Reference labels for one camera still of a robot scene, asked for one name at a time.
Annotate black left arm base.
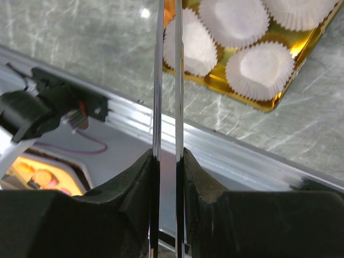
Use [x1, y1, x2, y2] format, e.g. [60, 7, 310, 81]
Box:
[1, 63, 108, 143]

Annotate aluminium mounting rail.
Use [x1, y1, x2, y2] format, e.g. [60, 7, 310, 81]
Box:
[0, 44, 344, 194]

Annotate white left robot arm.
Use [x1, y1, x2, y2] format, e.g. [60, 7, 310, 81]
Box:
[0, 127, 36, 178]

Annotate white paper cup bottom-left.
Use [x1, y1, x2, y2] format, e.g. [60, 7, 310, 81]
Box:
[163, 8, 217, 77]

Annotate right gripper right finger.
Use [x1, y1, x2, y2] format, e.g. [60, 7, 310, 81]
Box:
[184, 149, 343, 257]

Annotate green gold cookie tin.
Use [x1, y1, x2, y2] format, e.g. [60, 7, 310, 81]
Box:
[163, 0, 343, 112]

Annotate white paper cup bottom-right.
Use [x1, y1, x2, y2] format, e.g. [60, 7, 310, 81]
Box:
[225, 42, 295, 101]

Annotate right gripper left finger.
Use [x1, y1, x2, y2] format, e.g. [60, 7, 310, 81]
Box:
[1, 150, 153, 257]

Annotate white paper cup top-right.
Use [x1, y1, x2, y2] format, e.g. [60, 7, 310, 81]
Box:
[264, 0, 338, 31]

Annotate white paper cup centre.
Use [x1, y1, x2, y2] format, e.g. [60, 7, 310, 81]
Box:
[198, 0, 269, 48]

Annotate silver metal tongs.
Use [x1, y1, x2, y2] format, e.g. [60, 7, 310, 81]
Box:
[149, 1, 185, 257]

